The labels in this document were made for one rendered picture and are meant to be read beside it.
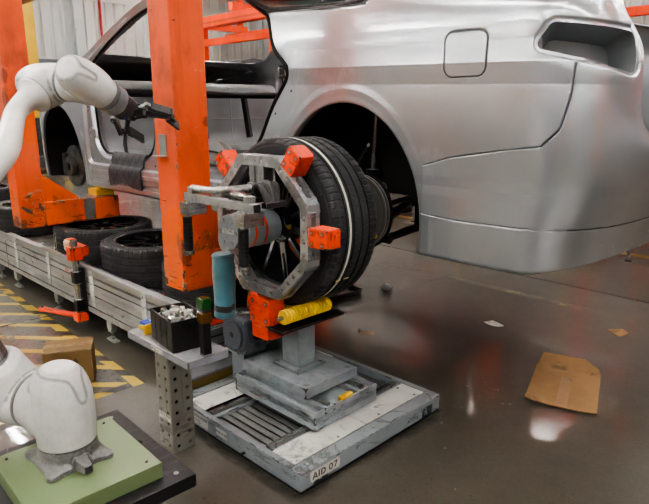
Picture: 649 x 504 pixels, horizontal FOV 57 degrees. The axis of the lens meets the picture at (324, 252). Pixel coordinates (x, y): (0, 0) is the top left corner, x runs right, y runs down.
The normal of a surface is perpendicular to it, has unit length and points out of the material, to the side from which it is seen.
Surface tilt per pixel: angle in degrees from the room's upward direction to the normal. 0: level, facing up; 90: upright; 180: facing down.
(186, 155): 90
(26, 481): 1
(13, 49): 90
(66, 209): 90
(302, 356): 90
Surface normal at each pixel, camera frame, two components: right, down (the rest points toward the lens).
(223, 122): 0.71, 0.11
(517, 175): -0.69, 0.17
